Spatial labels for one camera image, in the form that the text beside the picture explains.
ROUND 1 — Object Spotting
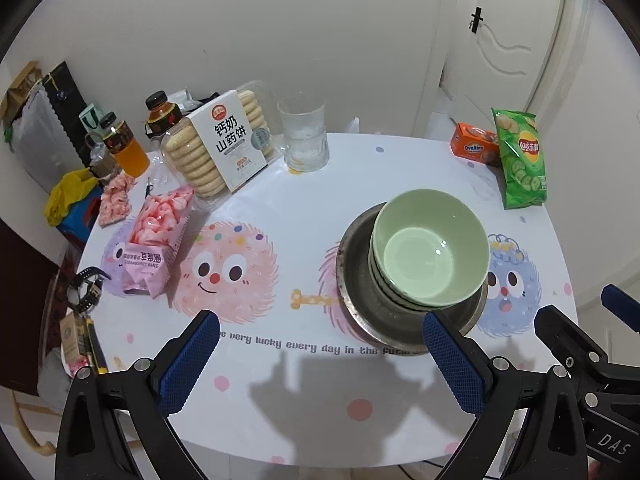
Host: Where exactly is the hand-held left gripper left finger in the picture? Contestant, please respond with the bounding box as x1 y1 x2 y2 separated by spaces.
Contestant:
55 309 221 480

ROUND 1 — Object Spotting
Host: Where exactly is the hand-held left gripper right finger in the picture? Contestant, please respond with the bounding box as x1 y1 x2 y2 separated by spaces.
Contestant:
422 309 590 480

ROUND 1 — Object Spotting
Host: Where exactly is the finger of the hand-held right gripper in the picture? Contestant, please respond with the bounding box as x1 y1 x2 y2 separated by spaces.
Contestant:
601 284 640 333
534 304 640 395

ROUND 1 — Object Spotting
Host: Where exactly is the large stainless steel bowl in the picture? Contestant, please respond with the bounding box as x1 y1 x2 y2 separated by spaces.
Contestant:
339 202 490 356

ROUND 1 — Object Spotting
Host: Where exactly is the green ribbed ceramic bowl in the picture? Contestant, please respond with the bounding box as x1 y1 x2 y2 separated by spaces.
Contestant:
369 232 426 311
372 189 491 308

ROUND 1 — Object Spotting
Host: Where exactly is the small stainless steel bowl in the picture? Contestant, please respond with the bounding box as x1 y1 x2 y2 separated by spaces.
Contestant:
345 205 488 331

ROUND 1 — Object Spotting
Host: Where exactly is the yellow black tool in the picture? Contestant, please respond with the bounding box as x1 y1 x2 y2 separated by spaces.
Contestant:
85 317 108 373

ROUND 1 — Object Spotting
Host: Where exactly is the pink strawberry snack bag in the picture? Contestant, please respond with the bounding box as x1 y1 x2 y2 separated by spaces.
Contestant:
101 185 196 298

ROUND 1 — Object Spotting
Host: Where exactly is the black wrist watch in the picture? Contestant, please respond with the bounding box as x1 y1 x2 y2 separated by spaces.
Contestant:
67 267 111 313

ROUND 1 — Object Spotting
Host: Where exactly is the green potato chips bag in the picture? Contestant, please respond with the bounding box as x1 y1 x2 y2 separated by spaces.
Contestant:
491 107 548 211

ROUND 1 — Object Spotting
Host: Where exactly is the small pink snack bag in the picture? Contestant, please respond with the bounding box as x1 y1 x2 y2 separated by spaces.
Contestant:
97 175 138 227

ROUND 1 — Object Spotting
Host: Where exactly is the cartoon printed tablecloth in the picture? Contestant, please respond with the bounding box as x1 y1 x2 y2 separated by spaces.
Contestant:
75 132 581 466

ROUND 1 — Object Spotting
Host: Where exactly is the blue plastic object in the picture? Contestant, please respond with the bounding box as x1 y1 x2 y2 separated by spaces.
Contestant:
62 197 103 241

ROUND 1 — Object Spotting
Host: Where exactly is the orange biscuit box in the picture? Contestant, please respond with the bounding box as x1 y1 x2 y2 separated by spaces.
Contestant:
450 122 501 167

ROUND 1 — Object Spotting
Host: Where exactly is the yellow cloth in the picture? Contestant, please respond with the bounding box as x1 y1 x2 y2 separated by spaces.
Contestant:
45 169 103 227

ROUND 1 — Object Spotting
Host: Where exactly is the clear biscuit box white label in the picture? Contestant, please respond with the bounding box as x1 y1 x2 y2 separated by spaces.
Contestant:
160 89 283 201

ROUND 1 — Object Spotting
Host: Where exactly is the orange juice bottle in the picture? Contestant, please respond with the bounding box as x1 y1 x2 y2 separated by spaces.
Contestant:
97 112 151 178

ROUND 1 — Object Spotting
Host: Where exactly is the dark capped drink bottle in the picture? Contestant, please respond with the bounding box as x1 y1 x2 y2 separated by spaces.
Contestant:
144 91 183 136

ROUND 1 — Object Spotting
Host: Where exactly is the clear glass cup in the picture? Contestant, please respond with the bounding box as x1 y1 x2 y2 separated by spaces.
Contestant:
276 92 331 173

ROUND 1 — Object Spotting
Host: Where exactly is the white bag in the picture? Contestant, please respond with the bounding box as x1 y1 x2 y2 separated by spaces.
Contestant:
12 85 86 191

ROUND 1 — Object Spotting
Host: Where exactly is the white door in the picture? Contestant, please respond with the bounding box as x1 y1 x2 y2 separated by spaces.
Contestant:
440 0 591 131

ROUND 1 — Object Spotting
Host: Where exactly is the black bag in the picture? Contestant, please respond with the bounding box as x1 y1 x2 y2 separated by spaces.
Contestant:
42 61 83 126

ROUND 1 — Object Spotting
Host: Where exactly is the brown paper bag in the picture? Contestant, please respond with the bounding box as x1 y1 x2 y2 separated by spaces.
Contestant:
2 61 41 131

